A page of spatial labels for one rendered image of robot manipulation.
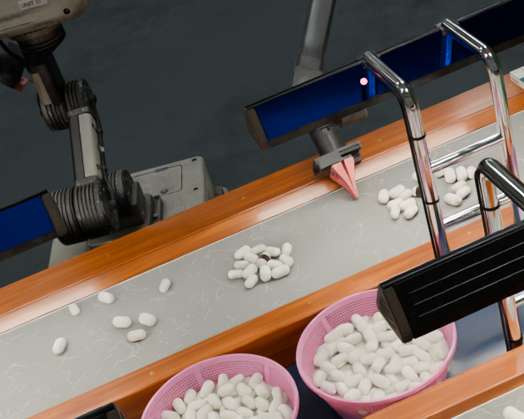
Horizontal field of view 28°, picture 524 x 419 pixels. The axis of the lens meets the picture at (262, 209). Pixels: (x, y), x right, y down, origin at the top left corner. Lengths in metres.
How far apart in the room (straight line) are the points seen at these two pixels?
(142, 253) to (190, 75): 2.47
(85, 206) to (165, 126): 1.89
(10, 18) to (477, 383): 1.27
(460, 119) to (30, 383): 1.02
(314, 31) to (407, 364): 0.78
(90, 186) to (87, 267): 0.27
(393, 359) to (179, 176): 1.30
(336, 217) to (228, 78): 2.37
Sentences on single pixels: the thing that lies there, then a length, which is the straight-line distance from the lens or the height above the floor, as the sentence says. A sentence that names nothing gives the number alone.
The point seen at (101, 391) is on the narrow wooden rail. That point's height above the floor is 0.76.
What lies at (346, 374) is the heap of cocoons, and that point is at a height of 0.73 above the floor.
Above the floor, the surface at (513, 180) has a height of 1.12.
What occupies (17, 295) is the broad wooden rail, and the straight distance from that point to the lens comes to 2.17.
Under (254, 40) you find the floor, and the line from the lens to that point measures 4.65.
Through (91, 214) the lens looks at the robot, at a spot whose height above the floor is 0.76.
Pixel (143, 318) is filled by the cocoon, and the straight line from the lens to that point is 1.96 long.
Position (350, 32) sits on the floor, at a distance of 4.48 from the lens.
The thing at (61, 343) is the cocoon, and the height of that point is 0.76.
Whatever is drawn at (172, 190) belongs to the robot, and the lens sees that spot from 2.84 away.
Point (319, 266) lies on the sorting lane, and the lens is 1.96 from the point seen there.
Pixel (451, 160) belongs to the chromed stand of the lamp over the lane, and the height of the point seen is 0.97.
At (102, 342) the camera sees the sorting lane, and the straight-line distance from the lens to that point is 1.98.
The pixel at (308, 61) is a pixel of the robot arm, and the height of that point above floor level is 0.97.
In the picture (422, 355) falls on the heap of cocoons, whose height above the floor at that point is 0.74.
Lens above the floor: 1.93
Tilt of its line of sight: 33 degrees down
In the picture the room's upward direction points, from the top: 18 degrees counter-clockwise
